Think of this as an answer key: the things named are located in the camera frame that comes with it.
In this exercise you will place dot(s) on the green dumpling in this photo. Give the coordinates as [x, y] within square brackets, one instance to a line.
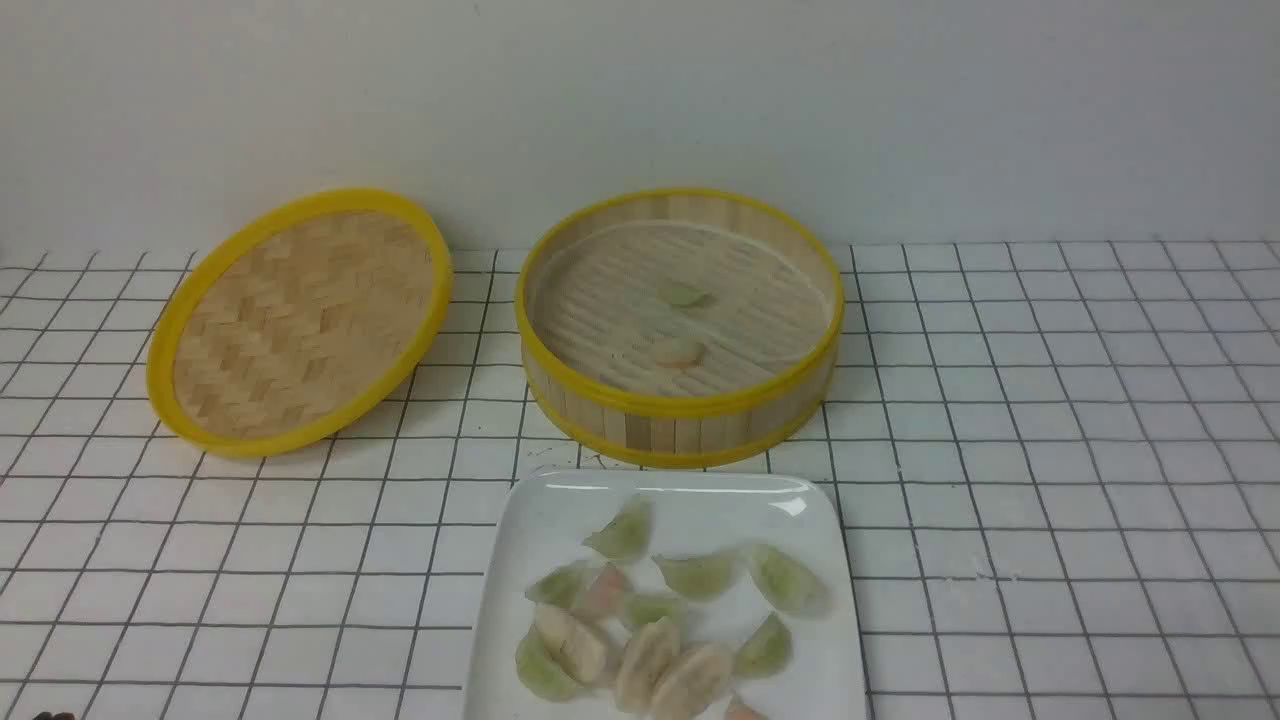
[626, 537]
[766, 652]
[683, 296]
[541, 673]

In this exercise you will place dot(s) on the white square plate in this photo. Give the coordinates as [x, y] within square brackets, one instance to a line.
[550, 513]

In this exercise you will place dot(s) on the green dumpling plate centre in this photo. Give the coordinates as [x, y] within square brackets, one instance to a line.
[702, 577]

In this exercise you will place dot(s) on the pink dumpling plate left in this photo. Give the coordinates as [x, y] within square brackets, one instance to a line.
[602, 595]

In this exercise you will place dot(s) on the green dumpling plate left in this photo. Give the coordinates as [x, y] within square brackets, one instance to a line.
[561, 586]

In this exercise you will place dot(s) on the small green dumpling plate middle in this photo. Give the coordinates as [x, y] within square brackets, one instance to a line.
[637, 609]

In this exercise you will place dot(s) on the green dumpling plate right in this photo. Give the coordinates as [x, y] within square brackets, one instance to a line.
[787, 583]

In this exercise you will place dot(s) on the yellow rimmed bamboo steamer basket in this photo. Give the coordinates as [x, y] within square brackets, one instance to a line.
[587, 313]

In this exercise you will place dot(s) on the white dumpling lower left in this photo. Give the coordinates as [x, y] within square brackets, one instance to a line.
[583, 651]

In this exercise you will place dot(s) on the white dumpling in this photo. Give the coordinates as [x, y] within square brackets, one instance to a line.
[645, 658]
[694, 681]
[583, 651]

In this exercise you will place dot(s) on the white dumpling bottom middle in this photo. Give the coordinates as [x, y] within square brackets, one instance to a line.
[645, 658]

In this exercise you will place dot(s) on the white dumpling bottom right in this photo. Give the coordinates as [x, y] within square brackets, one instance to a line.
[694, 681]

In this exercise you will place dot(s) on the yellow rimmed bamboo steamer lid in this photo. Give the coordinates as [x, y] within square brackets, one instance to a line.
[300, 323]

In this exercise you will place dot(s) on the pink dumpling bottom edge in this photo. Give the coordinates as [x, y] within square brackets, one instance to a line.
[739, 709]

